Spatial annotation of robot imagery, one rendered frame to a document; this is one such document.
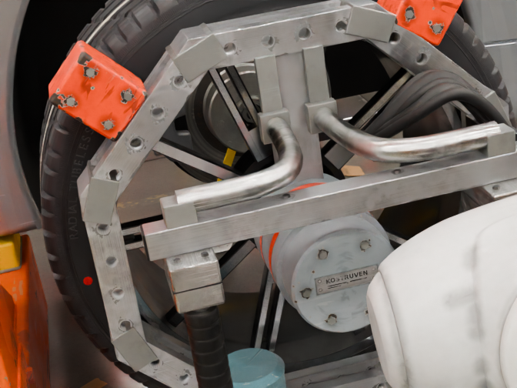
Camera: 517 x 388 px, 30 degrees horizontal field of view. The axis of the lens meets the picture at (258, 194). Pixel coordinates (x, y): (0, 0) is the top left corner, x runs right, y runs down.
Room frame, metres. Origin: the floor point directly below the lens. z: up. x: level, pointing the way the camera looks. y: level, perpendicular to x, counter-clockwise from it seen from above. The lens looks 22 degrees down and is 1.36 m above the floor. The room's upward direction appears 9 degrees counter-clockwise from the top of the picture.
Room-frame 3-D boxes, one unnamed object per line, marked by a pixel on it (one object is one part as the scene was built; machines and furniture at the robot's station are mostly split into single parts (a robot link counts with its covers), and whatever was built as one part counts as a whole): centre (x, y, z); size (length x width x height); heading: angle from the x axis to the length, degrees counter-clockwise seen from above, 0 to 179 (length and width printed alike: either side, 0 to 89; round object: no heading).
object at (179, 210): (0.98, 0.02, 1.03); 0.19 x 0.18 x 0.11; 9
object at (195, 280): (0.89, 0.08, 0.93); 0.09 x 0.05 x 0.05; 9
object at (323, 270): (1.05, -0.07, 0.85); 0.21 x 0.14 x 0.14; 9
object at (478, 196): (0.95, -0.26, 0.93); 0.09 x 0.05 x 0.05; 9
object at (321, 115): (1.02, -0.17, 1.03); 0.19 x 0.18 x 0.11; 9
